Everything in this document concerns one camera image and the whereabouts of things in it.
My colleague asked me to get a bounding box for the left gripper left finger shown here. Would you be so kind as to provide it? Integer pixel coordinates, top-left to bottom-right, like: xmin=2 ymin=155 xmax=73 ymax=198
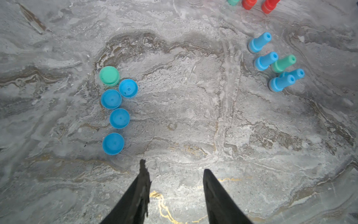
xmin=101 ymin=159 xmax=152 ymax=224

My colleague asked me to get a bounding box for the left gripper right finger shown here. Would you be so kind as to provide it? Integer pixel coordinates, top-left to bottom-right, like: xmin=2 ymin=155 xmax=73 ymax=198
xmin=203 ymin=169 xmax=252 ymax=224

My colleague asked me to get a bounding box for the red stamp body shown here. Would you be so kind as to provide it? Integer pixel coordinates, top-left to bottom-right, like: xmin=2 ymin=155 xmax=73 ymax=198
xmin=242 ymin=0 xmax=257 ymax=10
xmin=262 ymin=0 xmax=280 ymax=14

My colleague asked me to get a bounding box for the green stamp body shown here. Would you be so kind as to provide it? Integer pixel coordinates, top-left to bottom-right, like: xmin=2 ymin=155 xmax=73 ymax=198
xmin=270 ymin=55 xmax=296 ymax=73
xmin=227 ymin=0 xmax=241 ymax=6

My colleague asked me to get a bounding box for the blue stamp cap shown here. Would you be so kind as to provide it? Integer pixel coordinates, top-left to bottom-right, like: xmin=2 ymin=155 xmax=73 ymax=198
xmin=109 ymin=108 xmax=130 ymax=129
xmin=100 ymin=89 xmax=122 ymax=110
xmin=118 ymin=79 xmax=139 ymax=99
xmin=103 ymin=133 xmax=125 ymax=155

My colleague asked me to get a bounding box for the green stamp cap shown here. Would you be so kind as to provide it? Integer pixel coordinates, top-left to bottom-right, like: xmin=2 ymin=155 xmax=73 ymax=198
xmin=99 ymin=66 xmax=120 ymax=86

